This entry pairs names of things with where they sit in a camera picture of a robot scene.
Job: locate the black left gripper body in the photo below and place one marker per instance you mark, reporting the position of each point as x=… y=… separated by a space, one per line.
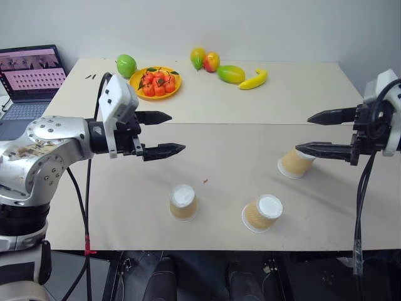
x=127 y=141

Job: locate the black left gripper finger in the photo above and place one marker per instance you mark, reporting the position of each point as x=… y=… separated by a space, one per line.
x=163 y=150
x=155 y=117

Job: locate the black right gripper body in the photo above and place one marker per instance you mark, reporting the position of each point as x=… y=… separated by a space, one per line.
x=363 y=131

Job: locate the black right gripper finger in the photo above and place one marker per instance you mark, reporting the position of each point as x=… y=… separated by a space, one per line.
x=335 y=116
x=329 y=150

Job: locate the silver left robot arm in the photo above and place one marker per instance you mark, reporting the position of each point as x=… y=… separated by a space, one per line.
x=47 y=144

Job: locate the orange toy tangerine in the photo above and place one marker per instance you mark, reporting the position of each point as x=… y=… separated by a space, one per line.
x=149 y=77
x=171 y=79
x=148 y=90
x=159 y=90
x=159 y=75

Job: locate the yellow plate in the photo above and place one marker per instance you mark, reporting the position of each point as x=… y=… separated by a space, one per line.
x=138 y=82

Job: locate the tan paper cup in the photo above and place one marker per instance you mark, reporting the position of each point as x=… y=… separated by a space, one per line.
x=183 y=203
x=293 y=166
x=260 y=214

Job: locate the green toy apple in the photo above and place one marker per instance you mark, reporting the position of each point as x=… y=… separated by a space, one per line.
x=126 y=66

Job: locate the yellow green toy mango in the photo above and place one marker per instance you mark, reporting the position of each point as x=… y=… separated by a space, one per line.
x=197 y=57

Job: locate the small dark leaf scraps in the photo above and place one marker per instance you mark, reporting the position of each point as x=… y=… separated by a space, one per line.
x=91 y=76

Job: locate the red yellow toy mango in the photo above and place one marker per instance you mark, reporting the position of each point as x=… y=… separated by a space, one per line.
x=211 y=62

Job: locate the green orange toy mango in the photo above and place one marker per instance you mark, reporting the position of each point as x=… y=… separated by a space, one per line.
x=231 y=74

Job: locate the yellow toy banana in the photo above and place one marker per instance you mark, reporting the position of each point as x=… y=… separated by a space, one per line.
x=254 y=81

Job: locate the grey laptop with pink screen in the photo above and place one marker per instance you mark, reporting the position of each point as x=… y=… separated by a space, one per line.
x=31 y=78

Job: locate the dark rounded shape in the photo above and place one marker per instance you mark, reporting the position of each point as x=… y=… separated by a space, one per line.
x=239 y=282
x=161 y=279

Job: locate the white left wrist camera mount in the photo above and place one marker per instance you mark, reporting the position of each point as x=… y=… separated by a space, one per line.
x=117 y=94

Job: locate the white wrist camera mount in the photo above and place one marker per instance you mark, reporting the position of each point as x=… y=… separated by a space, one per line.
x=117 y=94
x=374 y=86

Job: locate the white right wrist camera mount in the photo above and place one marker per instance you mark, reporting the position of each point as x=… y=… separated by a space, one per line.
x=374 y=86

